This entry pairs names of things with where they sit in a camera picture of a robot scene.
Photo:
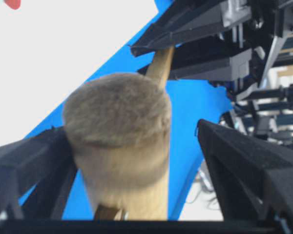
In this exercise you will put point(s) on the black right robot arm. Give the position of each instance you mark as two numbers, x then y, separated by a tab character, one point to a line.
233	44

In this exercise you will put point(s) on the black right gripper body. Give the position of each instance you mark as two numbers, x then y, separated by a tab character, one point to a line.
263	26

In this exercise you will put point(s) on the wooden mallet hammer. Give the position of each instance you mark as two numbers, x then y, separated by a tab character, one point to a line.
119	128

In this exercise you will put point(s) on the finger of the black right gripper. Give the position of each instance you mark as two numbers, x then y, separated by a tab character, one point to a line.
189	20
210	59

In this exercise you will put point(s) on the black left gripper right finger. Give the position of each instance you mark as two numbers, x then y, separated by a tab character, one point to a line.
250	176

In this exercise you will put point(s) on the large white foam board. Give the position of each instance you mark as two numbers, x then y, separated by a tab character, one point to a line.
49	47

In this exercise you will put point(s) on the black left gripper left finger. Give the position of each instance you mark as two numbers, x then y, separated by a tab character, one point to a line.
36	175

